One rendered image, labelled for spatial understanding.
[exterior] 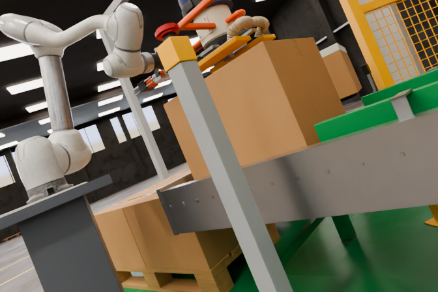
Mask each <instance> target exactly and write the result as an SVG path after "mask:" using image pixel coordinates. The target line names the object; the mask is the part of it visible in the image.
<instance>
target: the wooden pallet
mask: <svg viewBox="0 0 438 292"><path fill-rule="evenodd" d="M265 225H266V227H267V230H268V232H269V235H270V237H271V239H272V242H273V244H275V243H276V242H277V241H278V240H279V239H280V238H281V237H280V235H279V232H278V230H277V228H276V225H275V223H271V224H265ZM241 253H242V250H241V247H240V245H238V246H237V247H236V248H234V249H233V250H232V251H231V252H230V253H228V255H226V256H225V258H223V259H222V260H221V261H220V262H219V263H217V264H216V265H215V266H214V267H213V268H212V269H211V270H193V269H133V268H115V269H116V271H117V274H118V276H119V279H120V281H121V283H122V286H123V287H127V288H134V289H144V290H151V291H162V292H229V291H230V290H231V288H232V287H233V286H234V284H233V281H232V279H231V277H230V274H229V272H228V269H227V266H228V265H229V264H230V263H231V262H233V261H234V260H235V259H236V258H237V257H238V256H239V255H240V254H241ZM131 272H142V273H143V276H132V275H131ZM171 273H180V274H194V276H195V278H196V280H189V279H178V278H173V277H172V275H171Z"/></svg>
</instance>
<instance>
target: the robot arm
mask: <svg viewBox="0 0 438 292"><path fill-rule="evenodd" d="M98 29H103V30H105V31H106V32H107V35H108V36H109V37H110V38H112V40H113V41H115V47H114V50H113V52H112V54H109V55H108V56H107V57H106V58H105V59H104V60H103V68H104V71H105V73H106V74H107V75H109V76H110V77H112V78H131V77H134V76H137V75H138V74H144V73H150V72H151V71H153V70H163V71H164V75H166V74H167V73H168V72H166V71H165V70H164V67H163V64H162V62H161V60H160V57H159V55H158V52H157V50H156V49H157V47H156V48H155V49H154V51H155V53H148V52H144V53H141V43H142V40H143V16H142V13H141V10H140V9H139V8H138V7H137V6H136V5H133V4H131V3H123V4H120V5H119V6H118V7H117V9H116V12H113V13H111V14H110V15H95V16H91V17H89V18H87V19H85V20H83V21H82V22H79V23H77V24H76V25H74V26H72V27H70V28H69V29H67V30H65V31H62V30H61V29H60V28H58V27H57V26H56V25H54V24H51V23H49V22H46V21H44V20H39V19H36V18H32V17H28V16H21V15H17V14H4V15H2V16H0V30H1V31H2V32H3V33H4V34H5V35H6V36H8V37H10V38H13V39H15V40H17V41H19V42H21V43H24V44H26V45H29V46H30V48H31V49H32V51H33V53H34V55H35V57H36V58H37V59H38V60H39V65H40V71H41V74H42V81H43V85H44V91H45V95H46V102H47V105H48V112H49V116H50V122H51V129H52V132H53V133H51V134H50V136H49V138H48V139H47V138H45V137H42V136H34V137H31V138H28V139H25V140H23V141H21V142H19V143H18V145H17V147H16V150H15V162H16V167H17V169H18V173H19V175H20V178H21V180H22V183H23V185H24V186H25V189H26V190H27V195H28V197H29V201H27V204H30V203H33V202H36V201H38V200H40V199H43V198H45V197H48V196H51V195H53V194H56V193H58V192H61V191H63V190H66V189H68V188H71V187H73V186H74V185H73V184H67V182H66V180H65V177H64V175H68V174H71V173H74V172H76V171H79V170H80V169H82V168H84V167H85V166H86V165H87V164H88V163H89V161H90V159H91V156H92V152H91V148H90V146H89V145H88V144H87V143H86V142H85V140H84V139H83V137H82V135H81V133H80V132H79V131H78V130H75V129H74V123H73V120H72V114H71V109H70V103H69V99H68V93H67V89H66V82H65V76H64V72H63V66H62V62H61V58H62V57H63V54H64V50H65V49H66V47H67V46H69V45H71V44H73V43H75V42H77V41H79V40H80V39H82V38H83V37H86V36H87V35H89V34H91V33H92V32H94V31H96V30H98Z"/></svg>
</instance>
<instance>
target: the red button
mask: <svg viewBox="0 0 438 292"><path fill-rule="evenodd" d="M180 30H181V28H180V27H179V24H177V23H166V24H164V25H161V26H160V27H159V28H158V29H157V30H156V32H155V34H154V35H155V37H156V39H157V40H161V41H165V40H166V39H167V38H169V37H177V35H178V34H179V31H180Z"/></svg>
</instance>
